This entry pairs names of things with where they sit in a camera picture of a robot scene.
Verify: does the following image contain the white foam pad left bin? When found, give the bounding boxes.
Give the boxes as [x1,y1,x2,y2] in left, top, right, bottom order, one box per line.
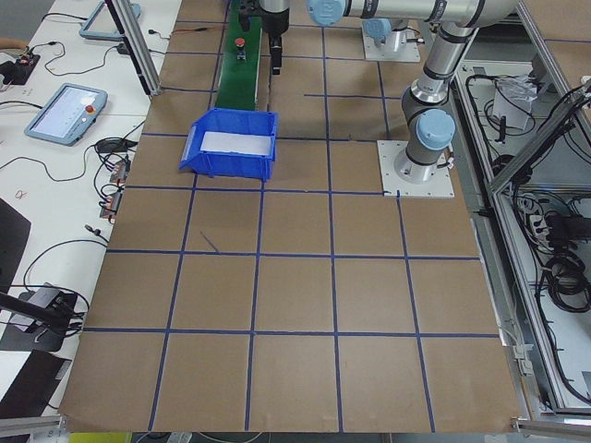
[201,131,271,156]

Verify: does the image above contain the teach pendant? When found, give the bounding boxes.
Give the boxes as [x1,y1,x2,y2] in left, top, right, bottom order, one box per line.
[24,83,108,146]
[78,2,122,42]

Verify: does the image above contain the far teach pendant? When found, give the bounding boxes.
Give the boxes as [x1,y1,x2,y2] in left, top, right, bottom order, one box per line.
[78,2,122,42]

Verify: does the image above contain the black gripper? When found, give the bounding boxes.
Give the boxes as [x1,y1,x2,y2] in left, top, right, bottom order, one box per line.
[261,8,290,76]

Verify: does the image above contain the left blue plastic bin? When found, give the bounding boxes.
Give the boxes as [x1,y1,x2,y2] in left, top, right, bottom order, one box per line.
[179,108,279,181]

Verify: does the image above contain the red push button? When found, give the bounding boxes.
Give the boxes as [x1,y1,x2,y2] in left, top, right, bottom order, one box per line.
[235,37,247,61]

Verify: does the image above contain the red black conveyor wires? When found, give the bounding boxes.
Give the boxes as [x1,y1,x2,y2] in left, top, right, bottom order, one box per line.
[170,25,227,37]

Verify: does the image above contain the near teach pendant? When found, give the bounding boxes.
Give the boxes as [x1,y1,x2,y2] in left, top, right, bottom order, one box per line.
[24,83,108,146]

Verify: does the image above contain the green conveyor belt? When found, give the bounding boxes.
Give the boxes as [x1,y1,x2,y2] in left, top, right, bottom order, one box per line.
[215,1,262,110]

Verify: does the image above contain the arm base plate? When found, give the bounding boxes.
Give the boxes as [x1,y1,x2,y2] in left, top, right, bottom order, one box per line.
[377,140,454,198]
[362,30,420,63]

